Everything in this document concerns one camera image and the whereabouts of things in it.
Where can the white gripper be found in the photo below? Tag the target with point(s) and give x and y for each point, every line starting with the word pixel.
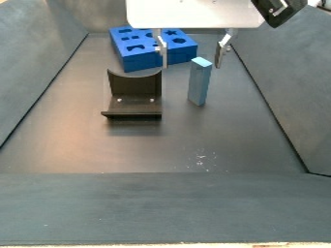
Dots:
pixel 192 14

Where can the light blue rectangular block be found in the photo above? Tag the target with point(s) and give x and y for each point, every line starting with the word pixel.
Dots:
pixel 198 80

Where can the blue foam shape board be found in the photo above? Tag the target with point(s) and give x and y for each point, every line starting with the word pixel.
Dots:
pixel 134 47

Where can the black curved holder stand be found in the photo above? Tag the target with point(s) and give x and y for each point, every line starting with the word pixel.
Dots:
pixel 134 96

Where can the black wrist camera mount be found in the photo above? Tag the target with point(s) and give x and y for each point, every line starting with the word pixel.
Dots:
pixel 276 11

